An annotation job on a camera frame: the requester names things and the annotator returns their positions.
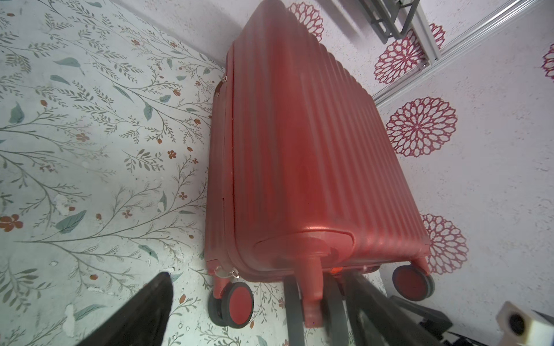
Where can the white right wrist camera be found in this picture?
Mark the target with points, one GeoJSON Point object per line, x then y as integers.
{"type": "Point", "coordinates": [523, 326]}

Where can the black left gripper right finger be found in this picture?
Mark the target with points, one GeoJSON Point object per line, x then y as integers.
{"type": "Point", "coordinates": [372, 314]}

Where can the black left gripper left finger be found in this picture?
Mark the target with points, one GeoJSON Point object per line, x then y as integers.
{"type": "Point", "coordinates": [142, 320]}

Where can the red hard-shell suitcase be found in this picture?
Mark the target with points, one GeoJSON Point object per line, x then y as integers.
{"type": "Point", "coordinates": [303, 180]}

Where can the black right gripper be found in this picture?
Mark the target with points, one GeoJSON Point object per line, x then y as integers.
{"type": "Point", "coordinates": [435, 323]}

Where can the grey metal wall shelf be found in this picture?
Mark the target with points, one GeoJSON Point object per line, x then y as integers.
{"type": "Point", "coordinates": [389, 19]}

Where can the aluminium frame back rail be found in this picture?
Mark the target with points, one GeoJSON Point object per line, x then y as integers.
{"type": "Point", "coordinates": [437, 59]}

